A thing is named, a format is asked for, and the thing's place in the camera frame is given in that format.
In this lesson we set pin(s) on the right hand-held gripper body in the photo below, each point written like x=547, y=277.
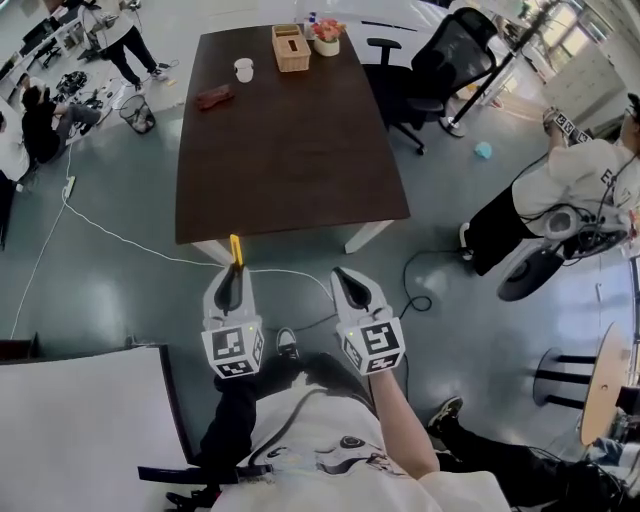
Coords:
x=375, y=345

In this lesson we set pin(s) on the person's left forearm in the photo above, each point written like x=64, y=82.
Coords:
x=230, y=425

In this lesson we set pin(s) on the black mesh office chair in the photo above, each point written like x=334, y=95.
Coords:
x=440, y=75

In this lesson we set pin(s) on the dark brown table white legs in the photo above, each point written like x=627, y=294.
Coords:
x=290, y=160

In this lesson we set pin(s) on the white bottle blue cap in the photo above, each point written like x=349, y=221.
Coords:
x=311, y=25

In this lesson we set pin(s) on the white cup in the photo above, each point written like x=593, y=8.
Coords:
x=243, y=71

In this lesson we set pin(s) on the person's shoe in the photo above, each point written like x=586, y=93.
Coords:
x=286, y=344

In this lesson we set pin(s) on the black chest mount clamp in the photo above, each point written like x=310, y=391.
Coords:
x=200, y=475

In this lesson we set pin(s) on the person's white printed shirt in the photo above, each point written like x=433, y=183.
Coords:
x=325, y=475

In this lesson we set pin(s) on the reddish brown pouch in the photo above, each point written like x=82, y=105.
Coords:
x=215, y=97

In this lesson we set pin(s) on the small yellow object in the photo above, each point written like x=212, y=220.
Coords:
x=236, y=250

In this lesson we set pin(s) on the light blue cloth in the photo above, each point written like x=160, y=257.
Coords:
x=483, y=150

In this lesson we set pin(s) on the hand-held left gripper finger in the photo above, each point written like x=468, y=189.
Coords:
x=212, y=302
x=249, y=300

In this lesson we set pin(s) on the black round table base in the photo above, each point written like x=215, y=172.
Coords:
x=565, y=377

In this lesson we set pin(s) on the white desk with black edge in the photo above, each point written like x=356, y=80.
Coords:
x=85, y=430

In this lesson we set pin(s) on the person's black trousers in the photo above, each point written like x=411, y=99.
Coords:
x=320, y=372

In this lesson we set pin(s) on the person's right forearm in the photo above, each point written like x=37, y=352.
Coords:
x=405, y=425

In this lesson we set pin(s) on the white power strip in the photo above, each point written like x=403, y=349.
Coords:
x=68, y=186

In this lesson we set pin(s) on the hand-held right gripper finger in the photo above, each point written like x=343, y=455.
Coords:
x=341, y=307
x=377, y=299

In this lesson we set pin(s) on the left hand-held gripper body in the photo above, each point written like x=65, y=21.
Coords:
x=230, y=347

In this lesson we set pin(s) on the wicker tissue box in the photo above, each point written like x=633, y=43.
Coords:
x=292, y=50

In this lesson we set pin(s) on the black pole stand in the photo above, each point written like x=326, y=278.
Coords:
x=485, y=80

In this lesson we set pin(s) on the pile of black equipment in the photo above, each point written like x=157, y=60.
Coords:
x=77, y=90

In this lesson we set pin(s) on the white pot of pink flowers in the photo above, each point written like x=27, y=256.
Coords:
x=327, y=40

